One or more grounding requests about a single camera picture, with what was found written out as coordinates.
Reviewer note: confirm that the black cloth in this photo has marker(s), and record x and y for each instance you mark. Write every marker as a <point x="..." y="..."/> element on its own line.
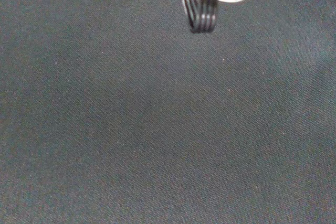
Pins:
<point x="157" y="129"/>

